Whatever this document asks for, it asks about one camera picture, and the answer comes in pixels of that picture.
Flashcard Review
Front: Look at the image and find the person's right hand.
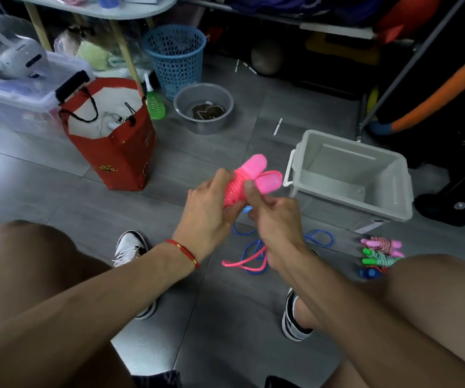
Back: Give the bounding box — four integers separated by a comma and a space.
243, 180, 310, 275

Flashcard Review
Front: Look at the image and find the person's left hand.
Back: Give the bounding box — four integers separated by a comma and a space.
172, 168, 246, 265

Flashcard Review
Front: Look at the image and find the pink thin cord jump rope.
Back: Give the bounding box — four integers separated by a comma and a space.
221, 154, 284, 272

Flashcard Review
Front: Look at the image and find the grey plastic storage bin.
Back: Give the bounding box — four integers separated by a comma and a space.
283, 129, 414, 235

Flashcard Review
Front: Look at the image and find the blue foam handle skipping rope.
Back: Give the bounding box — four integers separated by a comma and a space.
358, 265, 391, 279

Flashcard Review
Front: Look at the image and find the green braided jump rope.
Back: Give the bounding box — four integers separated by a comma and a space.
361, 248, 403, 267

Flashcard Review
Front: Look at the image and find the wound pink-handled rope bundle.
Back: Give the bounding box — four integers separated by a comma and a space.
360, 237, 405, 258

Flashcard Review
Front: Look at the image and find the person's right forearm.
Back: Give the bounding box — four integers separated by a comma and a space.
277, 250, 465, 388

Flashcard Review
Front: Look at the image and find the person's left forearm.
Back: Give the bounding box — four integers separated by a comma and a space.
0, 244, 199, 388

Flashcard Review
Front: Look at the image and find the person's left shoe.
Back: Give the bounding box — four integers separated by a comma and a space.
112, 230, 157, 321

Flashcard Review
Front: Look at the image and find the person's shoe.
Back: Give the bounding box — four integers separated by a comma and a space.
282, 248, 320, 343
112, 230, 157, 321

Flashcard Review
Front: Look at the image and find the person's right shoe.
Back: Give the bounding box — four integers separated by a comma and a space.
282, 248, 320, 343

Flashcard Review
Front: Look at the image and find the person's right leg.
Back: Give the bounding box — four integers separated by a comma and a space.
295, 254, 465, 388

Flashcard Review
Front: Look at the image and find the person's leg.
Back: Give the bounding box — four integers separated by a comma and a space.
295, 254, 465, 388
0, 220, 157, 388

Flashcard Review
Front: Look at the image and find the person's left leg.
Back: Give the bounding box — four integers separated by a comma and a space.
0, 220, 157, 388

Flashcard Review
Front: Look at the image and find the clear plastic storage bin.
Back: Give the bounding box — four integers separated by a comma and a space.
0, 52, 96, 138

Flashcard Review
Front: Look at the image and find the red paper bag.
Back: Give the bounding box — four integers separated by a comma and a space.
58, 78, 157, 192

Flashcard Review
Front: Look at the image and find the grey plastic basin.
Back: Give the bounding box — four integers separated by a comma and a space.
173, 82, 235, 136

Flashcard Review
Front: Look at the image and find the green spray bottle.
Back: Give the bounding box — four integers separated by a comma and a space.
143, 73, 167, 121

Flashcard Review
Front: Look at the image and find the grey plastic stool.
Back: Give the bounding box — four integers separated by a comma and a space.
111, 307, 185, 376

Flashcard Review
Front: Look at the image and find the blue mesh wastebasket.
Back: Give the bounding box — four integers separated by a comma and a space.
141, 24, 207, 101

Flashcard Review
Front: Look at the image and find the brown ball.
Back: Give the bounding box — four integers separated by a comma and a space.
250, 39, 286, 76

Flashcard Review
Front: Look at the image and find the black weight machine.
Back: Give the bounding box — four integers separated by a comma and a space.
377, 0, 465, 227

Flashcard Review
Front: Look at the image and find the yellow flat board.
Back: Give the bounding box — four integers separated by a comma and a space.
306, 32, 381, 66

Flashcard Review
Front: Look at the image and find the black rectangular pad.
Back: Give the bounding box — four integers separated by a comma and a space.
54, 70, 91, 105

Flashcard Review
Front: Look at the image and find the multicoloured hula hoop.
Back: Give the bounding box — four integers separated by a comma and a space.
369, 36, 465, 136

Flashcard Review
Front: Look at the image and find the clear plastic bag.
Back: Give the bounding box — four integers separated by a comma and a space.
54, 26, 152, 73

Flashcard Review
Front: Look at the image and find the white oval side table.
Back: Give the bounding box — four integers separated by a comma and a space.
4, 0, 179, 95

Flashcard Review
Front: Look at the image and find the blue folded mat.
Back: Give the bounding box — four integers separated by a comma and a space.
226, 0, 383, 19

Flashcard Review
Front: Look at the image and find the orange red fabric bag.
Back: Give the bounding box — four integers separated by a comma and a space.
374, 0, 445, 45

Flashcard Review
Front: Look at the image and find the white VR headset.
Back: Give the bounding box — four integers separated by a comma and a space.
0, 31, 48, 80

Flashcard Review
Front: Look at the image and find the red string bracelet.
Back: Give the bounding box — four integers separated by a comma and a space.
165, 239, 200, 270

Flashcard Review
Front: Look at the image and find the brown tangled strap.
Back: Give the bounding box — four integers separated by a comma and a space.
192, 102, 227, 121

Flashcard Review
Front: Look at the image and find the white cable bundle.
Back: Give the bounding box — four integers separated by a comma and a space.
99, 113, 132, 132

